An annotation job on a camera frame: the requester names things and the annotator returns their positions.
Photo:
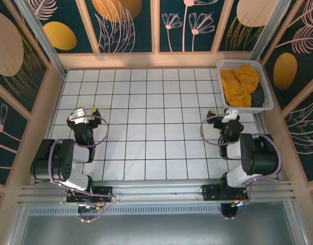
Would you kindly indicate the white plastic basket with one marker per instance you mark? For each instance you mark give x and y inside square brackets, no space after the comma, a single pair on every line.
[267,84]

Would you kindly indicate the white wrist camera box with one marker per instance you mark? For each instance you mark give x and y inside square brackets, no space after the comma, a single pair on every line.
[78,112]
[230,114]

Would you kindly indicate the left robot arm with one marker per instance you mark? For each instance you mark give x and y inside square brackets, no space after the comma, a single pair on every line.
[59,158]

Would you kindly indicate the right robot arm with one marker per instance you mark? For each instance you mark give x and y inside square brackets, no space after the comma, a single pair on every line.
[261,155]

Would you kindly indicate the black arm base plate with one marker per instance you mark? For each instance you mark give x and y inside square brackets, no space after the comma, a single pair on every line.
[212,191]
[103,194]

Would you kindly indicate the aluminium mounting rail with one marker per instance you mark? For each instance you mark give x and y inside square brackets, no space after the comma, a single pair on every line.
[156,191]

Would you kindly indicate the yellow t-shirt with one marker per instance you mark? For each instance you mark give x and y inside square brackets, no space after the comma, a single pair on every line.
[239,84]

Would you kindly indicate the aluminium frame post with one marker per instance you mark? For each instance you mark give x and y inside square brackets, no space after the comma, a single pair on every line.
[41,35]
[270,28]

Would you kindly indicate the dark grey t-shirt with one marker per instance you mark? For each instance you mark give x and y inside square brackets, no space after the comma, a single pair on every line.
[258,98]

